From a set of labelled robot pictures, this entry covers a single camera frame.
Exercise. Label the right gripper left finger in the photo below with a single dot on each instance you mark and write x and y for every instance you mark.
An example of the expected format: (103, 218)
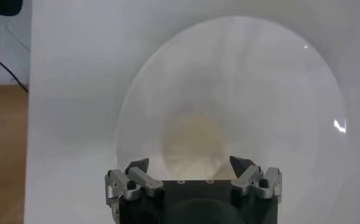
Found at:
(143, 179)

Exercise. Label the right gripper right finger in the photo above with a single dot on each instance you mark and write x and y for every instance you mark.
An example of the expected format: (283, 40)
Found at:
(250, 179)

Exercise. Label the white steamed baozi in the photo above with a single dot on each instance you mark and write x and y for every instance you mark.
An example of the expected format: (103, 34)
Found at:
(195, 143)

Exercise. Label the white round plate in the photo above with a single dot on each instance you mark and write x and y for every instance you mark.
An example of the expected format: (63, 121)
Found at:
(244, 76)

